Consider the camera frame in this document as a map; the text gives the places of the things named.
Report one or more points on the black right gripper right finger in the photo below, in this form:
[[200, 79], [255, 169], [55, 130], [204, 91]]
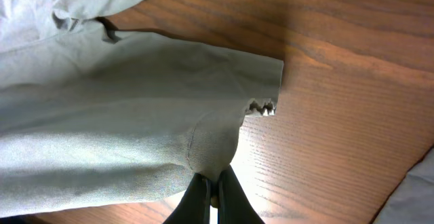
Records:
[[234, 206]]

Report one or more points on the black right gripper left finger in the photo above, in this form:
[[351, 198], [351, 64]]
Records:
[[194, 207]]

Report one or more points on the light khaki green shorts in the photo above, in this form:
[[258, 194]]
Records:
[[91, 117]]

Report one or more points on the dark grey shorts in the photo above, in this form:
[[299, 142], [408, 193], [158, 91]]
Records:
[[412, 201]]

